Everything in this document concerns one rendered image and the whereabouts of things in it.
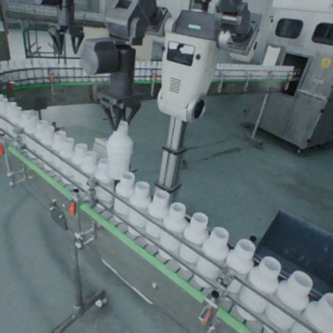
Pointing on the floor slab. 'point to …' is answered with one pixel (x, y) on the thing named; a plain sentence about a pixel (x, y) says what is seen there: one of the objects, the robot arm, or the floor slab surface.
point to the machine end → (294, 117)
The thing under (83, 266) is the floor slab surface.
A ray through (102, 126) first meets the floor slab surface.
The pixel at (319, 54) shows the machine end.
